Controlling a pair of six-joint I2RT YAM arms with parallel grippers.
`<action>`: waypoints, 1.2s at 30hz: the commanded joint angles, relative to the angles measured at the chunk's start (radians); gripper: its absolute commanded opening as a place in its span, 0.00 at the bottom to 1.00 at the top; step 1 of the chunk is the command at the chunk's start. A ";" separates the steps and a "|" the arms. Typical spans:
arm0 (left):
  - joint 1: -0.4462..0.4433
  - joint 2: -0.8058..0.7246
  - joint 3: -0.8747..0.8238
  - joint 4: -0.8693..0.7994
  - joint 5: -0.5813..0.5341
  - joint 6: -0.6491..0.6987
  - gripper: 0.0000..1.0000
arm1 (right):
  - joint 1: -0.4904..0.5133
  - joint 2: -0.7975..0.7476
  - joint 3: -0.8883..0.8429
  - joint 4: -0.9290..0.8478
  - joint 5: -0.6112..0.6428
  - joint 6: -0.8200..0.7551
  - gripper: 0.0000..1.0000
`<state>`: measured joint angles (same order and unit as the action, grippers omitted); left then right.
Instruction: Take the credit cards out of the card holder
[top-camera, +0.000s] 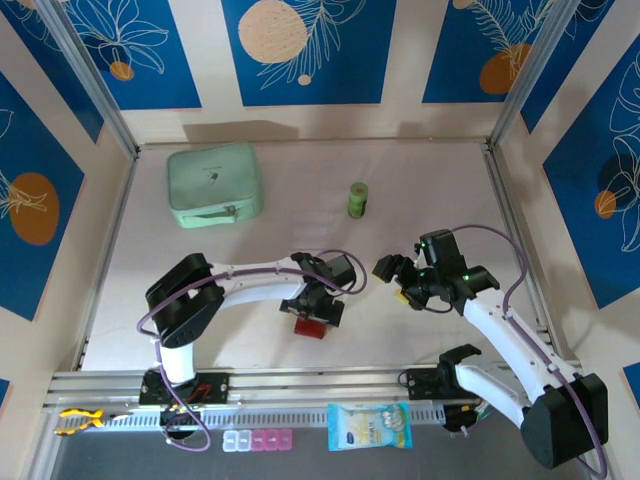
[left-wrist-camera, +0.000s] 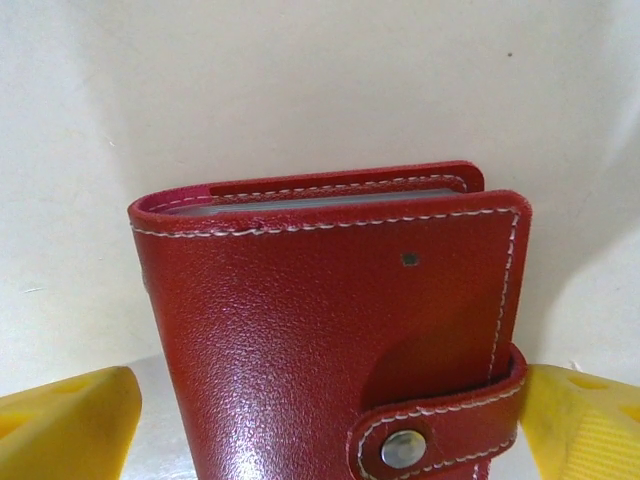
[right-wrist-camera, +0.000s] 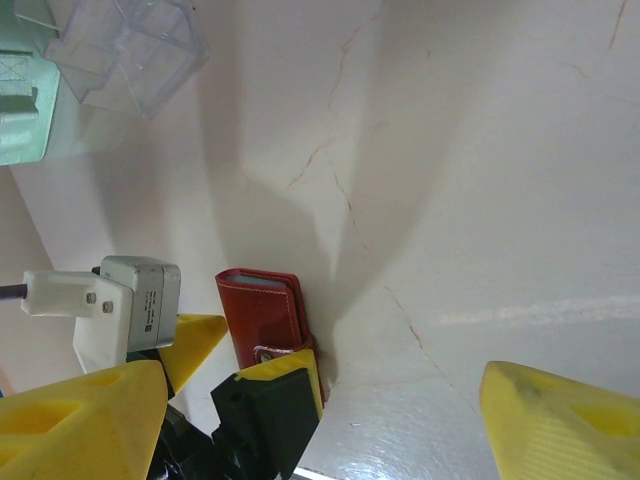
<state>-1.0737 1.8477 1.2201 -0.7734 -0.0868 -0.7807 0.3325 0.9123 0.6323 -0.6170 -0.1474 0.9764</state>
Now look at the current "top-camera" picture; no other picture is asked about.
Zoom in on aluminium table side rail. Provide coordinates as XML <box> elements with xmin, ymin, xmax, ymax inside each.
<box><xmin>482</xmin><ymin>142</ymin><xmax>576</xmax><ymax>364</ymax></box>

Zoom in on mint green zip pouch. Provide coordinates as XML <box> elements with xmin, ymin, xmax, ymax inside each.
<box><xmin>166</xmin><ymin>141</ymin><xmax>265</xmax><ymax>230</ymax></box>

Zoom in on slotted grey cable tray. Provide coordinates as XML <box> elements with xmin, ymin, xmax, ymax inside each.
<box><xmin>47</xmin><ymin>405</ymin><xmax>449</xmax><ymax>432</ymax></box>

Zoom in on wide aluminium base rail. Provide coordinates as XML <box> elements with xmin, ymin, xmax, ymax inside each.
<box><xmin>42</xmin><ymin>362</ymin><xmax>596</xmax><ymax>409</ymax></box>

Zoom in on red card holder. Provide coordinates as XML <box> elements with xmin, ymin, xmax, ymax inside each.
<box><xmin>293</xmin><ymin>318</ymin><xmax>329</xmax><ymax>341</ymax></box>

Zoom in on aluminium frame post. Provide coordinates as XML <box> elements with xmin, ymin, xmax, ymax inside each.
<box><xmin>489</xmin><ymin>0</ymin><xmax>576</xmax><ymax>146</ymax></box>
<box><xmin>37</xmin><ymin>0</ymin><xmax>140</xmax><ymax>157</ymax></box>

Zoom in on yellow black pliers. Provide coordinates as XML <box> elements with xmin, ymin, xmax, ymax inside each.
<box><xmin>53</xmin><ymin>407</ymin><xmax>134</xmax><ymax>437</ymax></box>

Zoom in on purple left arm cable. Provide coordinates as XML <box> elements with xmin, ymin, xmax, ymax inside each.
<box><xmin>137</xmin><ymin>248</ymin><xmax>369</xmax><ymax>454</ymax></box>

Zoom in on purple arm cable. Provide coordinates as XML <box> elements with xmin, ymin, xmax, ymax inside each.
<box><xmin>137</xmin><ymin>248</ymin><xmax>369</xmax><ymax>454</ymax></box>
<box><xmin>427</xmin><ymin>223</ymin><xmax>610</xmax><ymax>476</ymax></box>

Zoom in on white pink pill organizer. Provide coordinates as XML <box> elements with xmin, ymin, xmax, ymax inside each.
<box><xmin>222</xmin><ymin>428</ymin><xmax>294</xmax><ymax>454</ymax></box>

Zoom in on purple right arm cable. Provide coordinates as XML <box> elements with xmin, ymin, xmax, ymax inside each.
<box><xmin>427</xmin><ymin>223</ymin><xmax>610</xmax><ymax>476</ymax></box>

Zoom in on blue wet wipes packet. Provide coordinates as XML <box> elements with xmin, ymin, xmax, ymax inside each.
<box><xmin>327</xmin><ymin>401</ymin><xmax>415</xmax><ymax>453</ymax></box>

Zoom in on small green bottle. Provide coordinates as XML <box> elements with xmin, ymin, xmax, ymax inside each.
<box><xmin>347</xmin><ymin>182</ymin><xmax>371</xmax><ymax>220</ymax></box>

